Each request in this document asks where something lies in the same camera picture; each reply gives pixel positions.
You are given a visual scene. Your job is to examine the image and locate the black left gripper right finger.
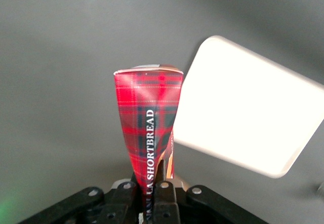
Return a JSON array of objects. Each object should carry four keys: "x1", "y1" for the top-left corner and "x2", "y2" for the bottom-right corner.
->
[{"x1": 153, "y1": 159, "x2": 181, "y2": 224}]

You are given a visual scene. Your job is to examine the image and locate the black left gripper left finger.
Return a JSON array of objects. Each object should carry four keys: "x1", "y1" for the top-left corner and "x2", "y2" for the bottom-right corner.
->
[{"x1": 100, "y1": 174, "x2": 139, "y2": 224}]

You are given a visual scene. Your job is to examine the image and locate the red tartan shortbread cookie box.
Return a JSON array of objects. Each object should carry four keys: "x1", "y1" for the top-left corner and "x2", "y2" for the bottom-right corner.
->
[{"x1": 113, "y1": 63, "x2": 183, "y2": 224}]

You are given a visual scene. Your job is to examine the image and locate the cream rectangular plastic tray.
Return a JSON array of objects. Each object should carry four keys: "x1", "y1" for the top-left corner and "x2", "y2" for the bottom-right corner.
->
[{"x1": 172, "y1": 35, "x2": 324, "y2": 179}]

